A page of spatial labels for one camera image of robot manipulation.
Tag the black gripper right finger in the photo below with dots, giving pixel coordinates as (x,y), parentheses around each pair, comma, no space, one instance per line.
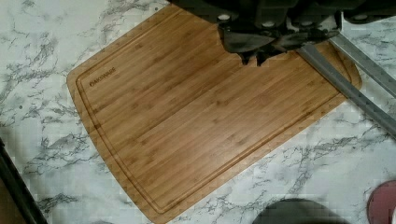
(293,42)

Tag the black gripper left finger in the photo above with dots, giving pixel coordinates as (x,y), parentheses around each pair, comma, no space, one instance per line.
(248,44)

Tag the bamboo cutting board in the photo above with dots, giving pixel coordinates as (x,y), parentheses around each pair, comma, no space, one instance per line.
(174,116)

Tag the dark round pot lid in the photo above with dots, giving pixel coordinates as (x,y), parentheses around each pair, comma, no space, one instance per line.
(298,211)

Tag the red round container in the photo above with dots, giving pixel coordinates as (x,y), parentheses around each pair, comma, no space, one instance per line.
(382,203)

